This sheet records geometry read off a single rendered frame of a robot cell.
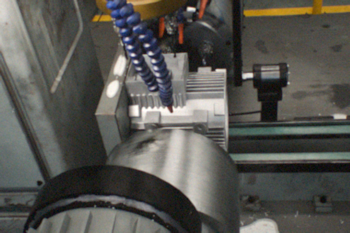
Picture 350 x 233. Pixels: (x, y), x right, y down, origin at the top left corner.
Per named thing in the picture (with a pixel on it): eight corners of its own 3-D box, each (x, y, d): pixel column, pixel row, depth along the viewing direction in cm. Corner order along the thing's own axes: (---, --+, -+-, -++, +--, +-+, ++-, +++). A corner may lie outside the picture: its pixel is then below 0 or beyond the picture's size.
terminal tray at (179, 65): (130, 110, 99) (124, 82, 95) (138, 80, 107) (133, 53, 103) (186, 109, 97) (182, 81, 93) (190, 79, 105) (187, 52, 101)
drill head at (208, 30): (141, 113, 123) (124, 29, 107) (159, 33, 154) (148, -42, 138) (237, 110, 120) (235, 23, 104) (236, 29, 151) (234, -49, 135)
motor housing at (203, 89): (138, 174, 106) (123, 109, 94) (150, 119, 120) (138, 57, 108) (227, 174, 103) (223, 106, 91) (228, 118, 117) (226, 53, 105)
